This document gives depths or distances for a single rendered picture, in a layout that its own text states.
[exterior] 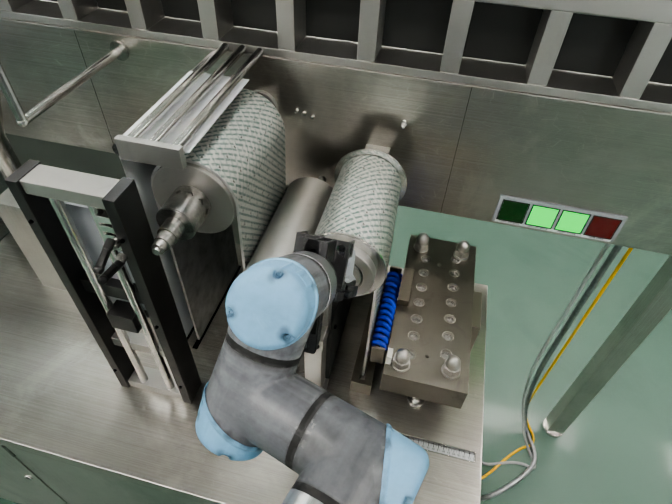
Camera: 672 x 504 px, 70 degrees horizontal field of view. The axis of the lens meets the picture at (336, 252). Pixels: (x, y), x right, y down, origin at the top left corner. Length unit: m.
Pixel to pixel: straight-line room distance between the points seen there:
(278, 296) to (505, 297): 2.19
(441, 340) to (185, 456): 0.55
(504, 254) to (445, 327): 1.76
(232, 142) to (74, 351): 0.64
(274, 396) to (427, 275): 0.71
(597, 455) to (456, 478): 1.28
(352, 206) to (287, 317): 0.44
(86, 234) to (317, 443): 0.52
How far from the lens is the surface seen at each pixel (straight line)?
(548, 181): 1.05
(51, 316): 1.32
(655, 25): 0.94
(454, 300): 1.07
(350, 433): 0.43
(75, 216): 0.80
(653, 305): 1.58
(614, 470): 2.25
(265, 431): 0.45
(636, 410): 2.44
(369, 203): 0.83
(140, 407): 1.11
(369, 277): 0.78
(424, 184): 1.05
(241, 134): 0.84
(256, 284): 0.41
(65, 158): 1.45
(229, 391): 0.46
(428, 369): 0.96
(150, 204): 0.90
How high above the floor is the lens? 1.84
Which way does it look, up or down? 46 degrees down
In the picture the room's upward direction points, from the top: 3 degrees clockwise
